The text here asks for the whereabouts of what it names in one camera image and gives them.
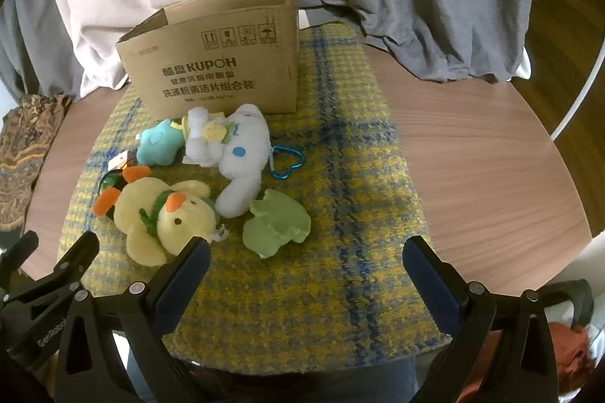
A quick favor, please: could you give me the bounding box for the yellow duck plush toy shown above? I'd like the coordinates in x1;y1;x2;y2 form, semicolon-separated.
92;165;229;267

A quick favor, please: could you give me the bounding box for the green frog plush toy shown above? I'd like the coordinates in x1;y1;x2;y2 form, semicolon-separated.
242;189;312;258

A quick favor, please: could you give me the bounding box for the red cloth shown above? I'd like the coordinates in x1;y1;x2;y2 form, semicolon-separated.
549;322;595;395

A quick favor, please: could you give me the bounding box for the brown patterned cloth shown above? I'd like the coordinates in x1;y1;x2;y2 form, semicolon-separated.
1;95;73;234

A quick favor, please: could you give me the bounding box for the teal star plush toy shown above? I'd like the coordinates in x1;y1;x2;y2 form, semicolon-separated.
137;119;186;166

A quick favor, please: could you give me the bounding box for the white dog plush toy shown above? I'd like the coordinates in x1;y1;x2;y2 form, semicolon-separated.
183;104;271;218

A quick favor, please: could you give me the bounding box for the blue heart carabiner clip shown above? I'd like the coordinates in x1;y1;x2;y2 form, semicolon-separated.
269;145;306;180

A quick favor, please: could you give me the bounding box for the brown cardboard box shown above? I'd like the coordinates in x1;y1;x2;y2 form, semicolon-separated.
116;0;299;120

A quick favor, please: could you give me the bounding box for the white curved rail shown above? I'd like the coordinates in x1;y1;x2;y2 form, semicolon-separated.
550;44;605;142

